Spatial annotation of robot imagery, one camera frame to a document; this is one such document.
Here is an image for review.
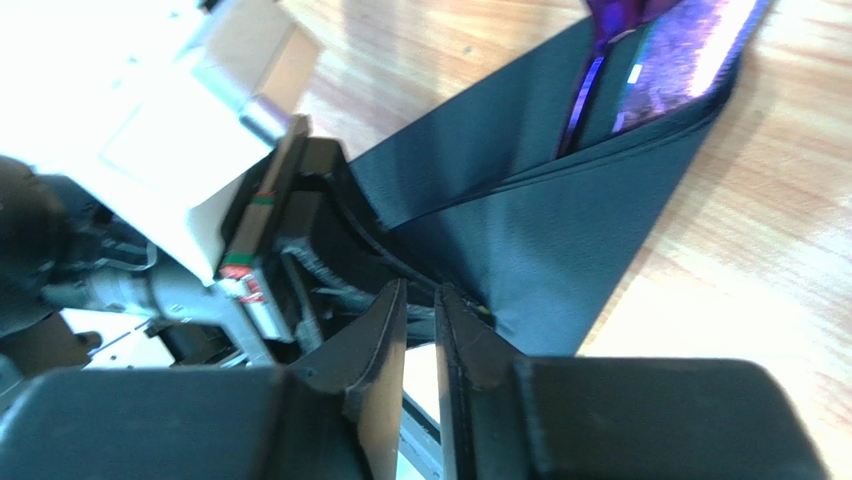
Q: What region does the black paper napkin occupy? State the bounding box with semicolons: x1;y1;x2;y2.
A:
352;18;740;355

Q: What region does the purple spoon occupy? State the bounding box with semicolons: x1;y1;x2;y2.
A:
554;0;678;159

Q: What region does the iridescent knife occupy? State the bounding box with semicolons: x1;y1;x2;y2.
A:
612;0;769;134

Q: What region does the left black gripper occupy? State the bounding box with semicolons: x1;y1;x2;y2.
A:
218;116;426;363

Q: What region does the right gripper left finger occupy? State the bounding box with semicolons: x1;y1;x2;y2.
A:
1;280;407;479

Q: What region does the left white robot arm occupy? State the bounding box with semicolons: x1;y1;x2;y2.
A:
1;115;438;366

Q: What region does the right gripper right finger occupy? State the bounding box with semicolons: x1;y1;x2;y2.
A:
435;285;828;479

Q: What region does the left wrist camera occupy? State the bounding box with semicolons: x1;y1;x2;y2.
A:
1;1;321;285

